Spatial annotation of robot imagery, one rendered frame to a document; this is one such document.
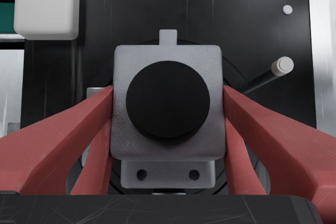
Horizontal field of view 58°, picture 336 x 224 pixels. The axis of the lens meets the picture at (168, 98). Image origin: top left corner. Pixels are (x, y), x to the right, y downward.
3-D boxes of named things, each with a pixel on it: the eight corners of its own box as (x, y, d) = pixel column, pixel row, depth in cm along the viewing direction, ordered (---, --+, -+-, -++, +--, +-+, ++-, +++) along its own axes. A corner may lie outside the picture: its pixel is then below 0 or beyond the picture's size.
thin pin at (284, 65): (247, 94, 23) (295, 72, 14) (236, 94, 23) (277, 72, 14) (247, 84, 23) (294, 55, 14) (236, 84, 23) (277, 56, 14)
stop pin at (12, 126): (41, 138, 29) (20, 139, 25) (28, 138, 29) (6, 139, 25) (41, 123, 29) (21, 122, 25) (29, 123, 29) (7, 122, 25)
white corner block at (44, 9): (84, 46, 27) (70, 31, 23) (33, 46, 27) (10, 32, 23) (86, -4, 28) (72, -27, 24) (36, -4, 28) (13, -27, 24)
